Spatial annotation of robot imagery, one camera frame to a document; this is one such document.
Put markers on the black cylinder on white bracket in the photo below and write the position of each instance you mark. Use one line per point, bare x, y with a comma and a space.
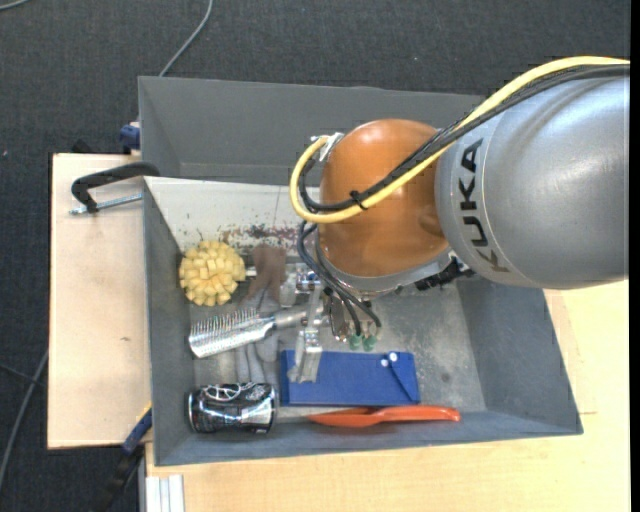
440, 276

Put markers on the yellow foam cube ball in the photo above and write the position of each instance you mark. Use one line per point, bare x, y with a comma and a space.
212, 272

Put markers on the silver hairbrush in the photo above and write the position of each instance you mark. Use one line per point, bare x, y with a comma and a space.
230, 332

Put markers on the pale wood board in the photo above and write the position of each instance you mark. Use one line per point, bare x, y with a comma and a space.
95, 300

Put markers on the blue flat box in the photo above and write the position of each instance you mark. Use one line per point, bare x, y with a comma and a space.
350, 382

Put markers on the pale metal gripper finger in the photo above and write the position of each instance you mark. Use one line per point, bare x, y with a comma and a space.
300, 360
313, 360

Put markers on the brown cloth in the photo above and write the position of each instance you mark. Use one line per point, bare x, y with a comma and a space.
268, 270

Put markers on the orange plastic spoon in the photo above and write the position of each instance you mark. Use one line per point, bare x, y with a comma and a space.
400, 415

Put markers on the grey metal bin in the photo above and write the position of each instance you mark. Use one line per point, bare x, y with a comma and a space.
210, 125

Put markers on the black drink can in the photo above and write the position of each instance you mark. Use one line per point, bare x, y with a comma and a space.
232, 407

